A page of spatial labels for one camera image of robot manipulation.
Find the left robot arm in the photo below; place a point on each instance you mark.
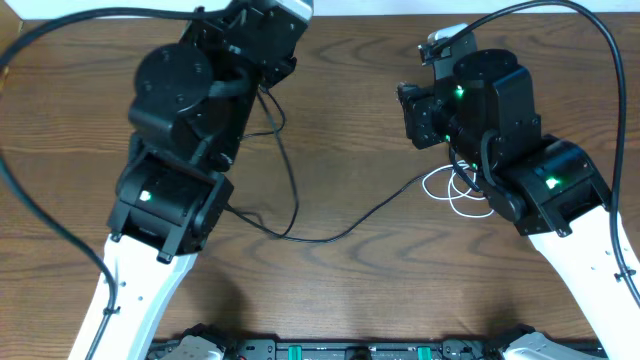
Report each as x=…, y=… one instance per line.
x=192, y=102

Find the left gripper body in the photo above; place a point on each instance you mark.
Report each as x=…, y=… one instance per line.
x=273, y=32

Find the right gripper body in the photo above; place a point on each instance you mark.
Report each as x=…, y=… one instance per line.
x=425, y=118

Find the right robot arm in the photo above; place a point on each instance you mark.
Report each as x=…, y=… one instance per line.
x=481, y=104

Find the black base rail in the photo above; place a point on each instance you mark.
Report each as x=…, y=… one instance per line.
x=520, y=342

